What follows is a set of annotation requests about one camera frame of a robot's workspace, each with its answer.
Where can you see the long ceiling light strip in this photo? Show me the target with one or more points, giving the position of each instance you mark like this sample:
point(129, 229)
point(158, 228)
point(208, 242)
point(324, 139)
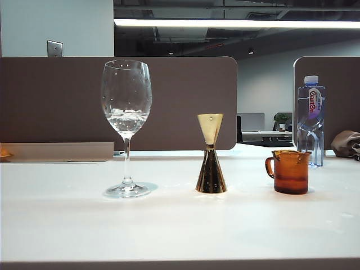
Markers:
point(225, 23)

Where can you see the gold double jigger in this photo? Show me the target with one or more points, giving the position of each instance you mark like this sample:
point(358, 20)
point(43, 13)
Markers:
point(211, 171)

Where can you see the white background desk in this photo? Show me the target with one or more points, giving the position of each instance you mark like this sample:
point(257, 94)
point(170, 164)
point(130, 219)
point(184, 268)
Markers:
point(267, 134)

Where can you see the clear plastic water bottle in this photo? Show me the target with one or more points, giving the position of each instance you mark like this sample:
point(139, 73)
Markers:
point(310, 126)

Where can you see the grey background desk screen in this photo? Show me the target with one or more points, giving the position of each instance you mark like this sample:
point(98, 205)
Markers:
point(251, 121)

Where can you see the small amber measuring cup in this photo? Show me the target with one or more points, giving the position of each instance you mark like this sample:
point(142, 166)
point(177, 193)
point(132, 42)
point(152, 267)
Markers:
point(291, 177)

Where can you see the metal wall switch plate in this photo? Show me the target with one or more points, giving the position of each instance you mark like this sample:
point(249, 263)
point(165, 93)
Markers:
point(54, 48)

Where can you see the black office chair back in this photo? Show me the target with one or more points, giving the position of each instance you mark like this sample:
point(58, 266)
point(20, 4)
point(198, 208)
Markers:
point(239, 129)

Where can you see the green potted plant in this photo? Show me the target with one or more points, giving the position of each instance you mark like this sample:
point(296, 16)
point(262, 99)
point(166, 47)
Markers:
point(282, 119)

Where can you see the clear wine glass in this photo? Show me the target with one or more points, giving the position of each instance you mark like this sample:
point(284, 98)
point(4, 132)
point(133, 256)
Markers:
point(126, 98)

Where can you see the wide brown desk partition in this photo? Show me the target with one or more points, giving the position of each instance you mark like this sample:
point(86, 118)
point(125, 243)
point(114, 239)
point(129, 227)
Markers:
point(56, 98)

